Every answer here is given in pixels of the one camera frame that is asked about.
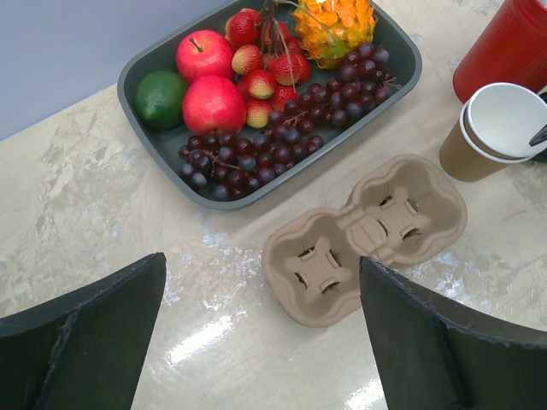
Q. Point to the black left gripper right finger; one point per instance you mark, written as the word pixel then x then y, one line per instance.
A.
pixel 435 353

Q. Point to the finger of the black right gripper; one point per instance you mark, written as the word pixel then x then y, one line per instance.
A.
pixel 539 137

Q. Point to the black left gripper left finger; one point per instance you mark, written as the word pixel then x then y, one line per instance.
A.
pixel 84 349

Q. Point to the brown paper cup outer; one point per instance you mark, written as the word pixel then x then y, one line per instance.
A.
pixel 464 160

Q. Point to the red ribbed straw cup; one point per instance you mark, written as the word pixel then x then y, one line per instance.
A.
pixel 512 48

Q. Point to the brown pulp cup carrier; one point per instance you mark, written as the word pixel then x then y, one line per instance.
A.
pixel 402 213

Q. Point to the dark grey fruit tray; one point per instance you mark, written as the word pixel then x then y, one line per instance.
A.
pixel 402 72

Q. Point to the dark grape bunch right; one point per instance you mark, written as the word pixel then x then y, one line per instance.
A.
pixel 362 84

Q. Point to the dark grape bunch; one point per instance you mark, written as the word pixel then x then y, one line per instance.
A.
pixel 362 84
pixel 230 168

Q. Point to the dark grape bunch left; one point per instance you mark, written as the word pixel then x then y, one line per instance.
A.
pixel 230 168

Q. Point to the orange pineapple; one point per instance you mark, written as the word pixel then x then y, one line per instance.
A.
pixel 330 29

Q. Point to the green lime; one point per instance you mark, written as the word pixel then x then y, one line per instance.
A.
pixel 158 99

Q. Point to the red apple front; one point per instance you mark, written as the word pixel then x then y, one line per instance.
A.
pixel 213 103

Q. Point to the red apple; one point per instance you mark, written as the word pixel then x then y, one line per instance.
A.
pixel 213 103
pixel 204 53

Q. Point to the strawberry bunch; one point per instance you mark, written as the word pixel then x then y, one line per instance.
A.
pixel 268 61

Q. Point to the red apple back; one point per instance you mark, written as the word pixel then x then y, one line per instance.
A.
pixel 204 53

